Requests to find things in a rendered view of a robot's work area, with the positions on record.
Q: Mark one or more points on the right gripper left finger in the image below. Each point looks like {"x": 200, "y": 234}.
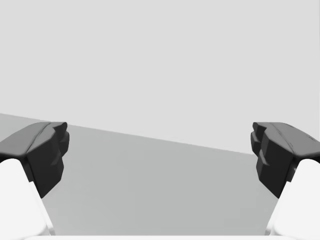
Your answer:
{"x": 37, "y": 160}

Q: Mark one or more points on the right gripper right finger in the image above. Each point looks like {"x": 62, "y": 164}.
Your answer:
{"x": 277, "y": 160}

